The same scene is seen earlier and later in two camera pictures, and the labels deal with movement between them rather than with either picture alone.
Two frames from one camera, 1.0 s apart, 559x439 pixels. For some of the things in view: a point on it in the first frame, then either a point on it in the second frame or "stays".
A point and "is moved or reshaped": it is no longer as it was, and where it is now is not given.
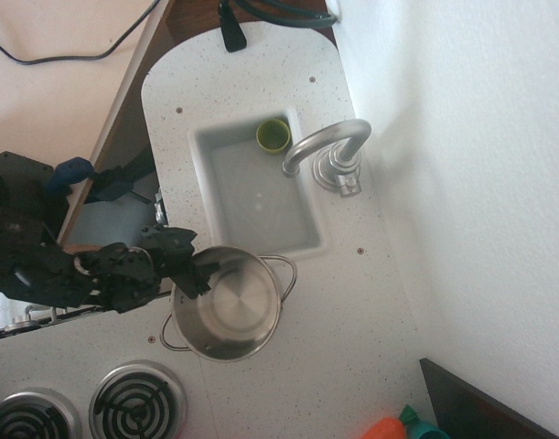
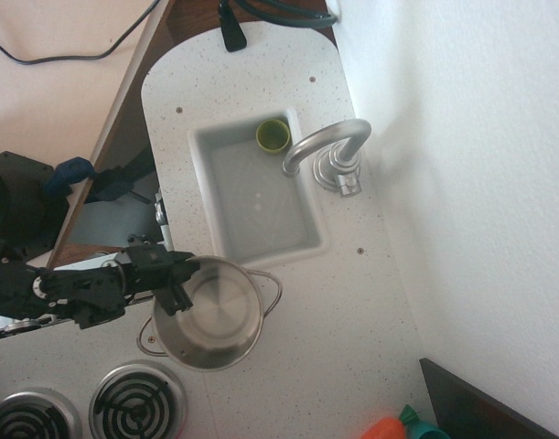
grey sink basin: x=247 y=201 stays
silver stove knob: x=22 y=321 stays
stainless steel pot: x=240 y=314 is moved or reshaped
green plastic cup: x=273 y=135 stays
